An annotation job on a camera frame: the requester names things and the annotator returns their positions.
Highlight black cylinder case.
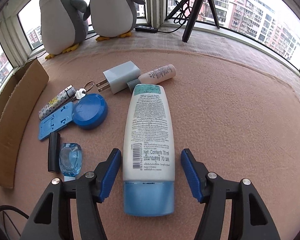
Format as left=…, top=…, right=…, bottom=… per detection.
left=47, top=132, right=61, bottom=173

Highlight clear blue bottle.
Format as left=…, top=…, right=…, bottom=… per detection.
left=59, top=143, right=82, bottom=181

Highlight blue folding phone stand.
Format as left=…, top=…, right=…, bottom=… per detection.
left=38, top=102, right=74, bottom=141

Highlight white lotion tube blue cap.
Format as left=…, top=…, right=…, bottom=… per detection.
left=122, top=84, right=175, bottom=217

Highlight cardboard box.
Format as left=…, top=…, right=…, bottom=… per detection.
left=0, top=59, right=49, bottom=189

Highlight patterned white lighter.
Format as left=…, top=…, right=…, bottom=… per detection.
left=38, top=85, right=76, bottom=120

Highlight keys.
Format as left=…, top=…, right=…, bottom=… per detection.
left=74, top=81, right=95, bottom=100

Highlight white wall charger plug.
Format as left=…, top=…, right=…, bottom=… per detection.
left=96, top=61, right=141, bottom=94

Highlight small pink cosmetic tube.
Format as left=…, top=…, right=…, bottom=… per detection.
left=127, top=64, right=176, bottom=92

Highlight pink felt mat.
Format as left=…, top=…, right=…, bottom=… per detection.
left=0, top=47, right=300, bottom=239

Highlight large grey penguin plush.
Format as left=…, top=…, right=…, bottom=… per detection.
left=39, top=0, right=89, bottom=60

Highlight black USB hub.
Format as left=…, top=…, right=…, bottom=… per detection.
left=135, top=25, right=158, bottom=34

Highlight small grey penguin plush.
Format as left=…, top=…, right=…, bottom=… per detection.
left=83, top=0, right=146, bottom=42

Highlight black tripod stand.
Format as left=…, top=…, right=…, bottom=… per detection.
left=165, top=0, right=220, bottom=43

